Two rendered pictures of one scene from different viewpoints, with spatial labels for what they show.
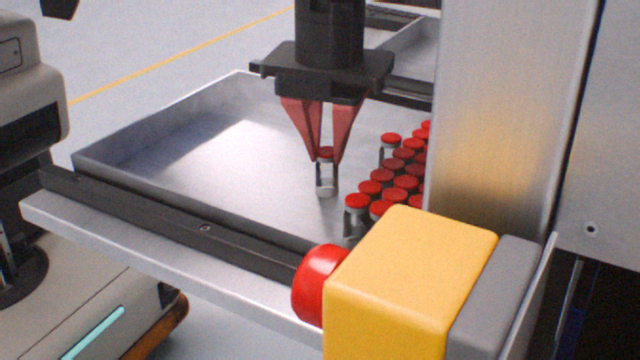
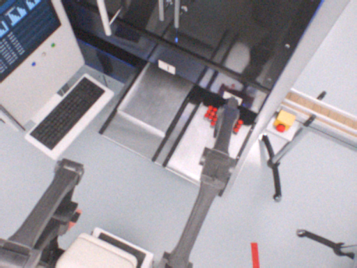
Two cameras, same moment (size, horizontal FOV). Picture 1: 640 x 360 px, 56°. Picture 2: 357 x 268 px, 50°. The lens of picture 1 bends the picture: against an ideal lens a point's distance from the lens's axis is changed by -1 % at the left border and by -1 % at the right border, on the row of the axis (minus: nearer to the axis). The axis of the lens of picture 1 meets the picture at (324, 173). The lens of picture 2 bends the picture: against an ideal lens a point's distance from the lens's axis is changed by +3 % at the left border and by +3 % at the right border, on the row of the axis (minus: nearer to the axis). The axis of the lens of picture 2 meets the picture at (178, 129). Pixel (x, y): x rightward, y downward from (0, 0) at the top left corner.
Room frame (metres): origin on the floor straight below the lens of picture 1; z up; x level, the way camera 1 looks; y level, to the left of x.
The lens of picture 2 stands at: (0.75, 0.59, 2.53)
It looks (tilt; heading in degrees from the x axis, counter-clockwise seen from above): 68 degrees down; 264
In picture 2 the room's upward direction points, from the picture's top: 4 degrees clockwise
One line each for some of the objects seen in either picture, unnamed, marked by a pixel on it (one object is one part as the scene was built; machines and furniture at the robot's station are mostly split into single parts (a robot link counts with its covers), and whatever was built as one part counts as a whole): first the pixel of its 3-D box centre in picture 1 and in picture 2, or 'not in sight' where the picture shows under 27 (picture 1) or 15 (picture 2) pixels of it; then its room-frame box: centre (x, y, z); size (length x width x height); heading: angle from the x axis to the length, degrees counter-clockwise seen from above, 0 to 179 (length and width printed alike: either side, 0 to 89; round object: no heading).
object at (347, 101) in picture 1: (325, 114); not in sight; (0.49, 0.00, 0.96); 0.07 x 0.07 x 0.09; 74
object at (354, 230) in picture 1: (396, 179); (220, 124); (0.47, -0.07, 0.90); 0.18 x 0.02 x 0.05; 150
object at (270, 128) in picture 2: not in sight; (283, 123); (0.16, -0.07, 0.87); 0.14 x 0.13 x 0.02; 60
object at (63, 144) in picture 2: not in sight; (65, 110); (1.24, -0.21, 0.79); 0.45 x 0.28 x 0.03; 52
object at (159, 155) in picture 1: (295, 157); (210, 144); (0.53, 0.03, 0.90); 0.34 x 0.26 x 0.04; 60
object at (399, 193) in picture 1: (419, 186); (222, 120); (0.46, -0.09, 0.90); 0.18 x 0.02 x 0.05; 150
